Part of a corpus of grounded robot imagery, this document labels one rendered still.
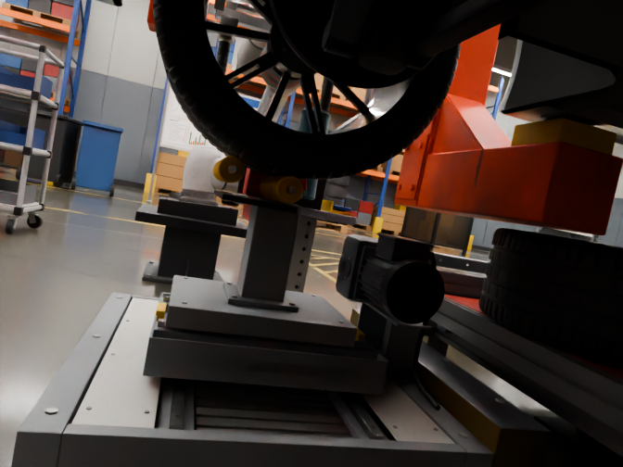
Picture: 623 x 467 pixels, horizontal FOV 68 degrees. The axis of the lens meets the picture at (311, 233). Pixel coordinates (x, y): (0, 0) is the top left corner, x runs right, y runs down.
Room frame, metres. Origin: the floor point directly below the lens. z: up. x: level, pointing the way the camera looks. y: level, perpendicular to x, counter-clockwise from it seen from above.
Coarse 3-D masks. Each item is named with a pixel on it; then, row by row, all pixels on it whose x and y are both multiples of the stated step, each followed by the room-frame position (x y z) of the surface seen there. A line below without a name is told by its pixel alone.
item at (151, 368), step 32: (160, 320) 0.93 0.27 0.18; (160, 352) 0.86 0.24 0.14; (192, 352) 0.87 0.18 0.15; (224, 352) 0.89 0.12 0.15; (256, 352) 0.91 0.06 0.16; (288, 352) 0.92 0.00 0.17; (320, 352) 1.00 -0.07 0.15; (352, 352) 1.02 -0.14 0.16; (256, 384) 0.91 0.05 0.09; (288, 384) 0.93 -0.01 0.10; (320, 384) 0.95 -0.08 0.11; (352, 384) 0.97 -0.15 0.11; (384, 384) 0.98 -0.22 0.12
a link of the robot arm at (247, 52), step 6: (246, 42) 1.80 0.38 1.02; (240, 48) 1.84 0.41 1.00; (246, 48) 1.81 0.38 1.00; (252, 48) 1.80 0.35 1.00; (258, 48) 1.79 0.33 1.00; (240, 54) 1.85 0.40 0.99; (246, 54) 1.82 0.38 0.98; (252, 54) 1.81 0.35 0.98; (258, 54) 1.81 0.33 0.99; (240, 60) 1.86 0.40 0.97; (246, 60) 1.84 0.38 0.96; (240, 66) 1.88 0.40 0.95; (246, 72) 1.90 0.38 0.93
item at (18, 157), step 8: (0, 112) 6.87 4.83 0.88; (8, 112) 6.90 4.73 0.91; (16, 112) 6.92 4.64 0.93; (24, 112) 6.94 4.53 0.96; (8, 120) 6.90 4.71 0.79; (16, 120) 6.93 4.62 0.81; (24, 120) 6.96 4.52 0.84; (0, 152) 6.89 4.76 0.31; (8, 152) 6.92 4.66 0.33; (16, 152) 6.94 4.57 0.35; (0, 160) 6.89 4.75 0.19; (8, 160) 6.92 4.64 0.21; (16, 160) 6.95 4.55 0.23; (16, 168) 6.95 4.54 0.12
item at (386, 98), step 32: (256, 0) 1.13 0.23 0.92; (224, 32) 1.11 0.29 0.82; (256, 32) 1.13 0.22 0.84; (256, 64) 1.13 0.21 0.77; (288, 64) 1.12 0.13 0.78; (352, 96) 1.20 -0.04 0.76; (384, 96) 1.17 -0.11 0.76; (288, 128) 0.97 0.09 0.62; (320, 128) 1.18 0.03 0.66; (352, 128) 1.13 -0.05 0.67
